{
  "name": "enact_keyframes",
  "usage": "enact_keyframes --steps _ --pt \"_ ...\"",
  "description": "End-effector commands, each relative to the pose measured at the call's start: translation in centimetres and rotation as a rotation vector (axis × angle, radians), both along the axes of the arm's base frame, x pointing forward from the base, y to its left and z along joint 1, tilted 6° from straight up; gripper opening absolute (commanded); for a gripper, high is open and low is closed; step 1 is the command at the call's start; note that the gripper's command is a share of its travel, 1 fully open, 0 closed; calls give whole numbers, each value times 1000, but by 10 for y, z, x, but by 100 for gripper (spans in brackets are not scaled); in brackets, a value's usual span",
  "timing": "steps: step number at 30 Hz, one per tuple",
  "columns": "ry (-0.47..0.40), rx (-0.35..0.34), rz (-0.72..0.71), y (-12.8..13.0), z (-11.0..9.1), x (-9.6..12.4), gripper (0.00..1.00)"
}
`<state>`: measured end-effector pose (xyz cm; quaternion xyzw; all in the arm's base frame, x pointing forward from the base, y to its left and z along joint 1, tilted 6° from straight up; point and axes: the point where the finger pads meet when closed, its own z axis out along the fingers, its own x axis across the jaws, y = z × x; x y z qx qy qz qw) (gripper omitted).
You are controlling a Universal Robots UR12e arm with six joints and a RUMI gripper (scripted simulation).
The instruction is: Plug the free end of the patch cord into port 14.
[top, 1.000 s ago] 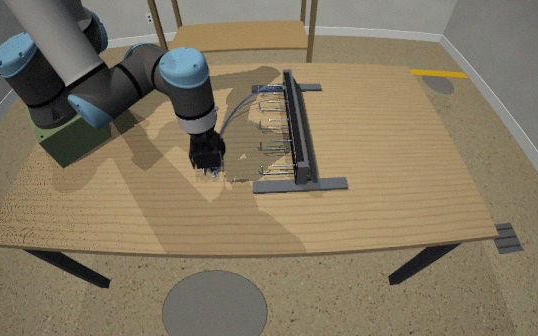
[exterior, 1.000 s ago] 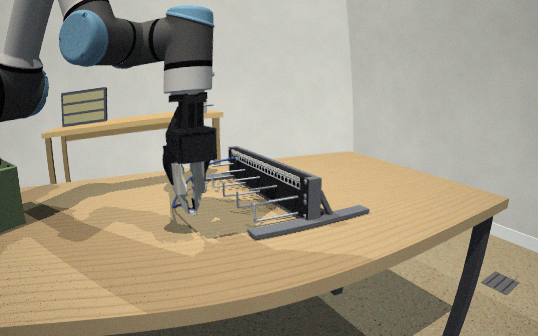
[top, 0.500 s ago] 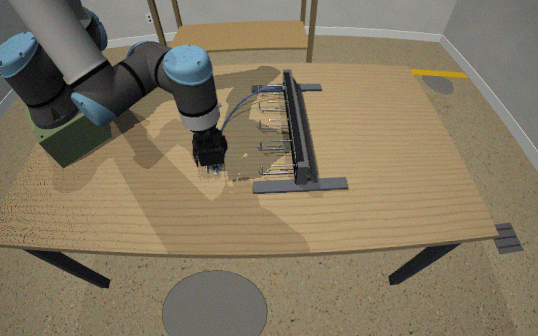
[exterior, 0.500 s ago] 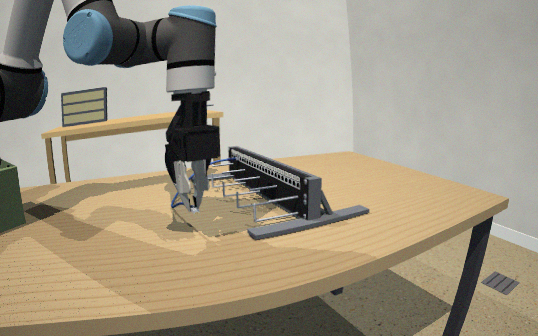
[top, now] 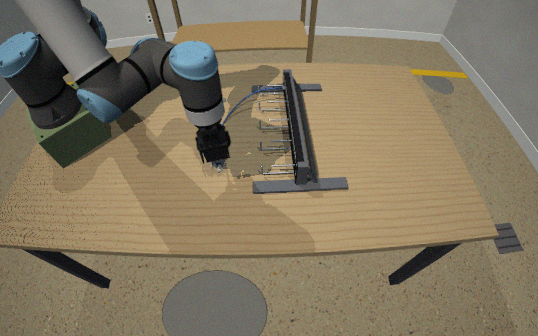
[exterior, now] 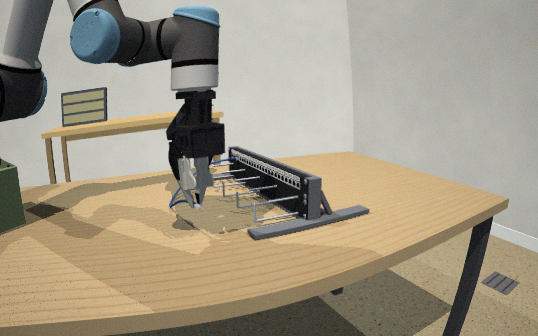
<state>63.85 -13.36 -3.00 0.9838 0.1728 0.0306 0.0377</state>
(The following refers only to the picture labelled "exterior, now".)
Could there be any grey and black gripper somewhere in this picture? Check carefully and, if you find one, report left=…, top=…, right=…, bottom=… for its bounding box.
left=168, top=90, right=225, bottom=208

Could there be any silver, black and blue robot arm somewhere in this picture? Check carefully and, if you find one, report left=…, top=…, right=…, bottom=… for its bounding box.
left=0, top=0, right=220, bottom=122

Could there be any black network patch panel rack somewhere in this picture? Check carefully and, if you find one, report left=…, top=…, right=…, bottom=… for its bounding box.
left=212, top=146, right=369, bottom=240

